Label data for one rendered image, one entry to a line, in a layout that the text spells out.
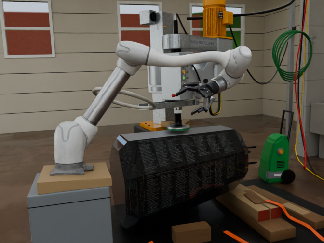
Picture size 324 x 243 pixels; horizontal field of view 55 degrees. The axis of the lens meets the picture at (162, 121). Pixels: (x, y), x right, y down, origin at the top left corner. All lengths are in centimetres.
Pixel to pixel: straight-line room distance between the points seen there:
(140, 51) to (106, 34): 707
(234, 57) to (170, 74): 121
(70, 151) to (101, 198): 30
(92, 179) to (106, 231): 29
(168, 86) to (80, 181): 142
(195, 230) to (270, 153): 173
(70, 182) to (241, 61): 104
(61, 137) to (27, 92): 704
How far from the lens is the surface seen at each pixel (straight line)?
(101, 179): 167
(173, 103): 273
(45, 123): 879
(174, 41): 275
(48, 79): 869
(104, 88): 191
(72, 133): 174
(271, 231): 277
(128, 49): 174
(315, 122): 526
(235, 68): 167
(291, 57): 500
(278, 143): 400
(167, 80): 280
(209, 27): 334
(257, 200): 303
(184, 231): 262
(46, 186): 167
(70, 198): 168
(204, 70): 305
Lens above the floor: 136
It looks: 9 degrees down
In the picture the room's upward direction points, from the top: 2 degrees counter-clockwise
